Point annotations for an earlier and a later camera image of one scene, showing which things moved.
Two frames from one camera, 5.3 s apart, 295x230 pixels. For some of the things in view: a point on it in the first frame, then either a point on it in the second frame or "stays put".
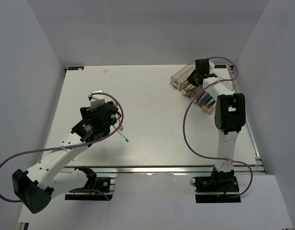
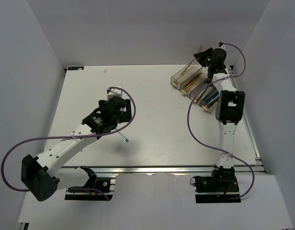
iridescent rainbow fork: (121, 135) stays put
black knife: (210, 104) stays put
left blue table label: (75, 68) stays put
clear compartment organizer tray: (180, 80) stays put
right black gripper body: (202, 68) to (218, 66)
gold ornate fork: (120, 127) to (187, 68)
